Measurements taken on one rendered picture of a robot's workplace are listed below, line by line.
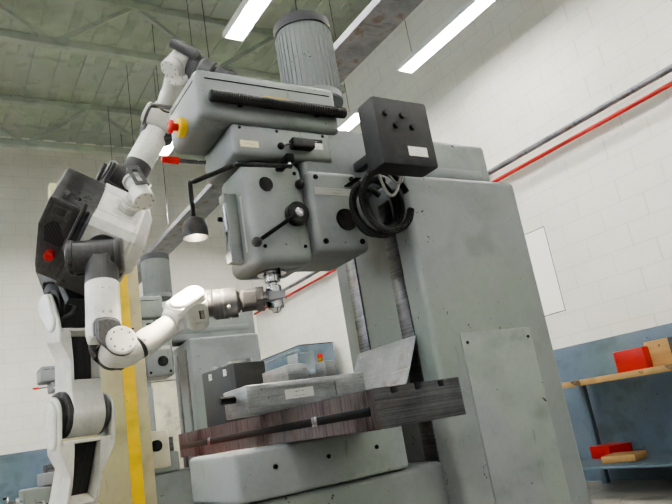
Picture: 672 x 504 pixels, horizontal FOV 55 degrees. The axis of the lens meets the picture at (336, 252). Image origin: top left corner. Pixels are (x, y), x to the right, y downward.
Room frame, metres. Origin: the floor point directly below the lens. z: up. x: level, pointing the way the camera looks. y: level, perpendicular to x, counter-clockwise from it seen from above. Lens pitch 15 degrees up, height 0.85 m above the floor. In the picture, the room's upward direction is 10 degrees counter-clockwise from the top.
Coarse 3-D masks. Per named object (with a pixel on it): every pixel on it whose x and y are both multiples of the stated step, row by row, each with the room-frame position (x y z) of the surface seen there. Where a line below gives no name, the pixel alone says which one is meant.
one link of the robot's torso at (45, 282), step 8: (40, 280) 2.08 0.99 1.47; (48, 280) 2.03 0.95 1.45; (56, 280) 1.99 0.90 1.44; (48, 288) 2.05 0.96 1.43; (64, 288) 1.96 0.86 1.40; (64, 296) 1.96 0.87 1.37; (72, 296) 1.96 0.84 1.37; (80, 296) 1.98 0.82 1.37; (72, 304) 1.97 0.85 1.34; (80, 304) 1.99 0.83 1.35; (72, 312) 2.01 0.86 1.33; (80, 312) 2.02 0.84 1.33; (64, 320) 2.01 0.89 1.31; (72, 320) 2.03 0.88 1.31; (80, 320) 2.05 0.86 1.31
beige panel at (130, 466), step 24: (48, 192) 3.14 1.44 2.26; (120, 288) 3.28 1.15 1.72; (144, 360) 3.34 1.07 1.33; (120, 384) 3.27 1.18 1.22; (144, 384) 3.33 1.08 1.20; (120, 408) 3.26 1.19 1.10; (144, 408) 3.33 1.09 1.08; (120, 432) 3.26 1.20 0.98; (144, 432) 3.32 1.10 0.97; (120, 456) 3.25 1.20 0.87; (144, 456) 3.32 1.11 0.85; (120, 480) 3.25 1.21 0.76; (144, 480) 3.31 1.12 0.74
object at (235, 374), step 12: (240, 360) 2.13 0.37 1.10; (252, 360) 2.17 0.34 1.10; (216, 372) 2.17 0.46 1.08; (228, 372) 2.12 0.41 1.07; (240, 372) 2.10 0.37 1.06; (252, 372) 2.13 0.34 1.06; (264, 372) 2.16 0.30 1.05; (204, 384) 2.24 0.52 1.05; (216, 384) 2.18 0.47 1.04; (228, 384) 2.12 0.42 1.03; (240, 384) 2.10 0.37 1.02; (252, 384) 2.13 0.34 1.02; (204, 396) 2.25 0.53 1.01; (216, 396) 2.19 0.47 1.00; (216, 408) 2.19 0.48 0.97; (216, 420) 2.20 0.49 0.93; (228, 420) 2.14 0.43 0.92
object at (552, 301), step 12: (540, 228) 6.13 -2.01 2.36; (528, 240) 6.28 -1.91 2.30; (540, 240) 6.16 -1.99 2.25; (540, 252) 6.19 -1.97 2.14; (540, 264) 6.22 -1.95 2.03; (552, 264) 6.10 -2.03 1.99; (540, 276) 6.25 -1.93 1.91; (552, 276) 6.13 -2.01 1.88; (540, 288) 6.28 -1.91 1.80; (552, 288) 6.16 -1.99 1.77; (552, 300) 6.19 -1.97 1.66; (552, 312) 6.22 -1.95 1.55
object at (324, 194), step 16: (304, 176) 1.82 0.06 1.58; (320, 176) 1.84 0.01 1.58; (336, 176) 1.87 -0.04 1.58; (352, 176) 1.91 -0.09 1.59; (304, 192) 1.83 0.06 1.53; (320, 192) 1.83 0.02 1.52; (336, 192) 1.86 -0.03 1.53; (320, 208) 1.83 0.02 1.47; (336, 208) 1.86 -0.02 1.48; (320, 224) 1.82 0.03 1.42; (336, 224) 1.85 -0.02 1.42; (352, 224) 1.88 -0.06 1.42; (320, 240) 1.82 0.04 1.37; (336, 240) 1.85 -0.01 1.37; (352, 240) 1.88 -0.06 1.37; (320, 256) 1.88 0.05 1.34; (336, 256) 1.91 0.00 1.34; (352, 256) 1.94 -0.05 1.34
